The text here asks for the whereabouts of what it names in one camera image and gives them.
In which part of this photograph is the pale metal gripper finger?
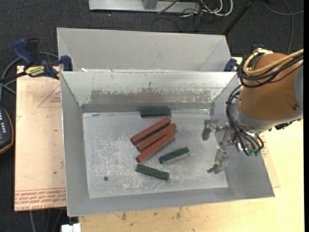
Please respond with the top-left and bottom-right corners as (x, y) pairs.
(201, 119), (229, 141)
(207, 147), (231, 174)

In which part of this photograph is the dark green flat block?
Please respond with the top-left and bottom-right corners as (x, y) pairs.
(140, 107), (172, 117)
(158, 146), (191, 165)
(135, 163), (170, 181)

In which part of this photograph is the red-brown flat block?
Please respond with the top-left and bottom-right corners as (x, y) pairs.
(130, 116), (172, 145)
(135, 131), (176, 163)
(136, 123), (177, 153)

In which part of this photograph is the grey metal bin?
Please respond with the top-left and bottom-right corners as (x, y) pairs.
(56, 27), (276, 218)

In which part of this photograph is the brown cardboard board, red print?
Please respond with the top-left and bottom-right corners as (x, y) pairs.
(14, 65), (281, 212)

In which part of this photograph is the black cylinder on white bracket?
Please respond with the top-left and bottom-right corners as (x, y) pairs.
(274, 119), (299, 131)

